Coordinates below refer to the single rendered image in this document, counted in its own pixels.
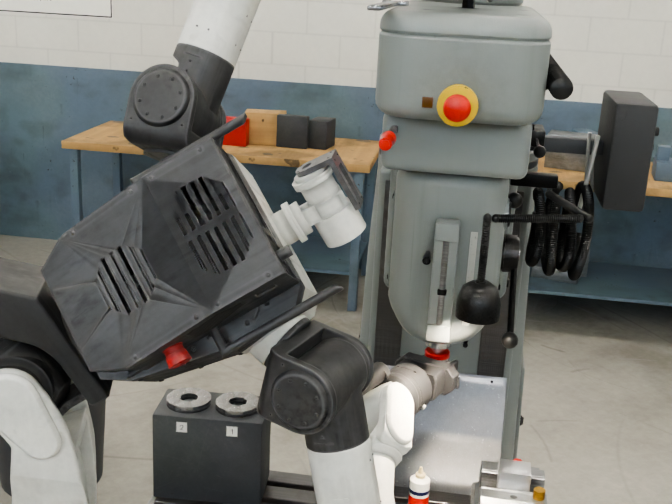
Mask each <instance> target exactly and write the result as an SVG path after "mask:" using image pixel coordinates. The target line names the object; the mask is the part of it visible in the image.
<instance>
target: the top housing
mask: <svg viewBox="0 0 672 504"><path fill-rule="evenodd" d="M380 29H381V30H382V31H381V32H380V33H379V46H378V62H377V78H376V95H375V100H376V104H377V107H378V108H379V109H380V110H381V111H382V112H384V113H385V114H388V115H391V116H395V117H401V118H411V119H424V120H438V121H443V120H442V119H441V118H440V116H439V114H438V111H437V102H438V98H439V96H440V94H441V93H442V91H443V90H444V89H446V88H447V87H449V86H451V85H455V84H461V85H465V86H467V87H469V88H471V89H472V90H473V91H474V93H475V94H476V96H477V99H478V111H477V114H476V116H475V117H474V119H473V120H472V121H471V122H469V123H479V124H493V125H508V126H520V125H528V124H531V123H534V122H536V121H537V120H538V119H539V118H540V117H541V115H542V112H543V109H544V101H545V92H546V84H547V75H548V67H549V58H550V49H551V42H550V41H549V40H550V39H551V38H552V27H551V25H550V23H549V22H548V21H547V20H546V19H545V18H544V17H543V16H542V15H540V14H539V13H538V12H537V11H536V10H534V9H533V8H531V7H527V6H496V5H475V9H469V8H462V4H457V3H443V2H432V1H423V0H410V1H409V5H408V6H397V7H395V8H392V9H390V10H388V11H387V12H385V13H384V14H383V16H382V18H381V21H380ZM422 97H433V107H432V108H423V107H422Z"/></svg>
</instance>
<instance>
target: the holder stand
mask: <svg viewBox="0 0 672 504"><path fill-rule="evenodd" d="M258 400H259V396H256V395H254V394H251V393H248V392H242V391H235V392H228V393H217V392H208V391H206V390H203V389H200V388H194V387H190V388H180V389H167V391H166V393H165V394H164V396H163V398H162V399H161V401H160V403H159V404H158V406H157V408H156V409H155V411H154V413H153V415H152V435H153V496H154V497H163V498H174V499H185V500H196V501H207V502H218V503H229V504H261V502H262V498H263V495H264V491H265V488H266V484H267V481H268V478H269V467H270V434H271V422H270V421H268V420H266V419H264V418H263V417H261V416H260V415H259V414H258V413H257V404H258Z"/></svg>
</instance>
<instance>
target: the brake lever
mask: <svg viewBox="0 0 672 504"><path fill-rule="evenodd" d="M396 133H398V125H393V126H391V127H390V129H389V131H385V132H384V133H383V134H382V135H381V138H380V141H379V147H380V149H382V150H384V151H387V150H389V149H390V148H391V147H392V146H393V145H394V144H395V142H396V135H395V134H396Z"/></svg>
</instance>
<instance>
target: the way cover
mask: <svg viewBox="0 0 672 504"><path fill-rule="evenodd" d="M458 377H460V384H459V389H454V390H453V391H452V392H450V393H448V394H447V395H445V396H444V395H439V396H438V397H437V398H436V399H434V400H433V401H429V403H428V404H427V405H426V408H425V409H424V410H422V409H421V410H420V411H419V412H418V413H416V414H415V415H414V424H413V437H412V448H411V449H410V450H409V451H408V452H407V453H406V454H405V455H402V461H401V462H400V463H399V464H398V465H397V466H396V467H395V469H394V486H400V487H408V488H409V485H410V477H411V476H412V475H414V474H416V472H418V471H419V468H420V466H422V467H423V472H424V473H425V474H426V476H428V477H429V478H430V490H432V491H440V492H448V493H456V494H464V495H471V488H472V483H473V482H478V481H479V477H480V468H481V460H482V461H490V462H497V463H499V459H501V453H502V438H503V426H504V414H505V402H506V390H507V378H501V377H492V376H482V375H473V374H464V373H459V376H458ZM466 384H467V385H466ZM488 385H490V386H488ZM493 388H494V389H493ZM498 394H499V395H498ZM498 397H500V398H498ZM439 402H440V403H439ZM497 403H498V404H497ZM453 404H454V405H453ZM463 409H464V410H463ZM473 410H474V411H473ZM478 417H480V418H478ZM420 424H422V425H420ZM471 426H472V427H473V428H472V427H471ZM474 429H475V430H474ZM488 431H489V432H488ZM431 433H432V434H431ZM458 433H459V434H458ZM433 436H434V437H435V438H434V440H433V439H432V438H433ZM424 438H425V439H424ZM415 440H416V441H415ZM432 440H433V441H432ZM482 440H483V441H482ZM457 442H458V443H457ZM482 442H483V443H482ZM489 445H490V446H489ZM439 448H440V449H441V450H440V449H439ZM487 455H488V456H487ZM408 458H409V459H408ZM428 463H429V464H428ZM427 464H428V465H427ZM474 464H475V465H474ZM467 465H468V466H467ZM408 467H409V468H408ZM451 469H452V470H451ZM440 475H441V476H440ZM433 477H434V478H435V479H434V478H433ZM436 480H437V481H436ZM396 481H398V482H396ZM404 484H405V485H404ZM459 484H460V485H459Z"/></svg>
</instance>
